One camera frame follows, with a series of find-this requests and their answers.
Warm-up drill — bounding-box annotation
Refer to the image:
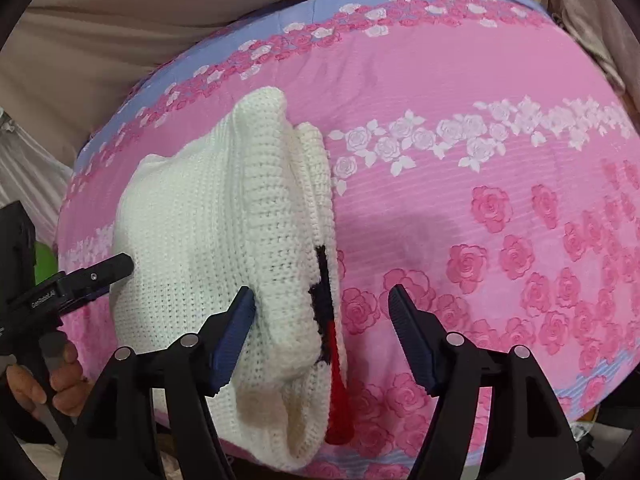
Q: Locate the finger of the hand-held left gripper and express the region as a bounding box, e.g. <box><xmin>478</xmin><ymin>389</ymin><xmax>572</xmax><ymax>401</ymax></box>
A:
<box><xmin>57</xmin><ymin>253</ymin><xmax>135</xmax><ymax>307</ymax></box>

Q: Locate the beige cloth backdrop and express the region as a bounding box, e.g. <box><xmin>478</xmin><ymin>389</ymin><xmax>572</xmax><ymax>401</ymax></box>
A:
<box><xmin>0</xmin><ymin>0</ymin><xmax>640</xmax><ymax>173</ymax></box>

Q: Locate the pink floral bed sheet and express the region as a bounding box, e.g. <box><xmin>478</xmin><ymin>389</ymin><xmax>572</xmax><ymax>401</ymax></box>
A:
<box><xmin>52</xmin><ymin>0</ymin><xmax>640</xmax><ymax>480</ymax></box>

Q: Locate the white red black knit sweater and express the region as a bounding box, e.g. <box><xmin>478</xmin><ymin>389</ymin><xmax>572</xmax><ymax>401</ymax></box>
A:
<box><xmin>112</xmin><ymin>86</ymin><xmax>354</xmax><ymax>472</ymax></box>

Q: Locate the green object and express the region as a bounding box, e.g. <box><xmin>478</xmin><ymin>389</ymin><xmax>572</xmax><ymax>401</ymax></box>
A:
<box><xmin>34</xmin><ymin>244</ymin><xmax>60</xmax><ymax>282</ymax></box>

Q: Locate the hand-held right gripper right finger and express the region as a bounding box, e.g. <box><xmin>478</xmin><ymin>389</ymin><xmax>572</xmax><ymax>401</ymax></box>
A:
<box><xmin>387</xmin><ymin>284</ymin><xmax>576</xmax><ymax>480</ymax></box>

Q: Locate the person's left hand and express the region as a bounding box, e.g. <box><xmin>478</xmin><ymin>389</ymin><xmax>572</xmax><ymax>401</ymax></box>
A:
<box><xmin>7</xmin><ymin>340</ymin><xmax>94</xmax><ymax>422</ymax></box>

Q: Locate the white curtain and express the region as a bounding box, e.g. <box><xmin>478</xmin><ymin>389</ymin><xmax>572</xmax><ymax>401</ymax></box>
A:
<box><xmin>0</xmin><ymin>110</ymin><xmax>74</xmax><ymax>248</ymax></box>

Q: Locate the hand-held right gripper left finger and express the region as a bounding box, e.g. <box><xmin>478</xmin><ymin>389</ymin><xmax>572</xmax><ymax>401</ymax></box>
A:
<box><xmin>65</xmin><ymin>286</ymin><xmax>257</xmax><ymax>480</ymax></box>

